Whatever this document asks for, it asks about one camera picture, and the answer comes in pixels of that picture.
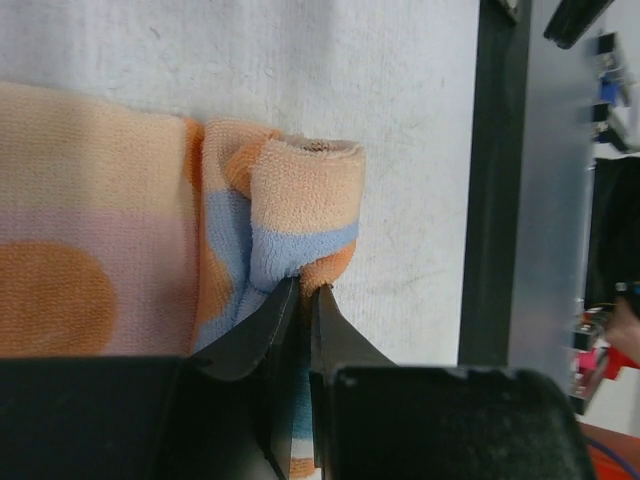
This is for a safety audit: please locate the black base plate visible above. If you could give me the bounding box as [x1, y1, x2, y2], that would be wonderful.
[458, 1, 532, 366]

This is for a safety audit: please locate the orange polka dot towel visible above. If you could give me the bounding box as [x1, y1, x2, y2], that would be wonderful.
[0, 79, 369, 479]

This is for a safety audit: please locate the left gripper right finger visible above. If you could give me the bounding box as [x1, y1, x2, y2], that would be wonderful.
[309, 286, 595, 479]

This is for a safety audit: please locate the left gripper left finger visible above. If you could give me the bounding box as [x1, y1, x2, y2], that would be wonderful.
[1, 279, 299, 479]

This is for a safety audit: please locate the red equipment in background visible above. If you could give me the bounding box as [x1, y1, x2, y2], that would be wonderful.
[569, 304, 639, 479]

